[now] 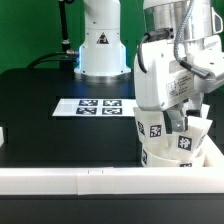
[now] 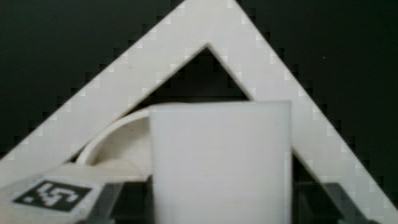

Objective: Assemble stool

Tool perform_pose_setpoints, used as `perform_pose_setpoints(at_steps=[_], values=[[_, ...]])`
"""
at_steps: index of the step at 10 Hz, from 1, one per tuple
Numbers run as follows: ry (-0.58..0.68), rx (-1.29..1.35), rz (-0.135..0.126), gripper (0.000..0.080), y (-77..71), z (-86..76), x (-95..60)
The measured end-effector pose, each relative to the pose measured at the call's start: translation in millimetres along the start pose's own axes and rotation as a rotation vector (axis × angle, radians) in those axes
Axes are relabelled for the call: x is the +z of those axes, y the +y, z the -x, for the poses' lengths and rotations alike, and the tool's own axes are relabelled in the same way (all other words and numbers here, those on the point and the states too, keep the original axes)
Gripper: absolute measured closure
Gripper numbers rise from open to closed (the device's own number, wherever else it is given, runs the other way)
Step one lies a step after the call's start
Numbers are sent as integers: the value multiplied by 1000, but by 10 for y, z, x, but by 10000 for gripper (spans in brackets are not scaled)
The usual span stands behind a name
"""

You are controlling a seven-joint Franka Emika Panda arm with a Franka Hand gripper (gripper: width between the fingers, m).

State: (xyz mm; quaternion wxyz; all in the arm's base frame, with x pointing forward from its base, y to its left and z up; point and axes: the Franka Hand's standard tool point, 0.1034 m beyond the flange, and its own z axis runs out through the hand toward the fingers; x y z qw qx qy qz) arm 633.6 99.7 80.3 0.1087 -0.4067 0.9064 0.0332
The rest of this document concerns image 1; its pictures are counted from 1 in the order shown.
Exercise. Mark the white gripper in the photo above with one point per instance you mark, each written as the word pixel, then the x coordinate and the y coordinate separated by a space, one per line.
pixel 151 87

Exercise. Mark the white round stool seat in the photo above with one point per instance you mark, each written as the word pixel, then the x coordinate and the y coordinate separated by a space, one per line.
pixel 149 159

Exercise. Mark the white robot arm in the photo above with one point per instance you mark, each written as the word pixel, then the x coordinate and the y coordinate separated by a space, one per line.
pixel 178 59

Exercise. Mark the white marker sheet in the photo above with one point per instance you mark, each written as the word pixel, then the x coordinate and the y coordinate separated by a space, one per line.
pixel 95 108

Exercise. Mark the white U-shaped barrier wall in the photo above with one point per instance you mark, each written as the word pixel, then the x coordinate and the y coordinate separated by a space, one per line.
pixel 89 181

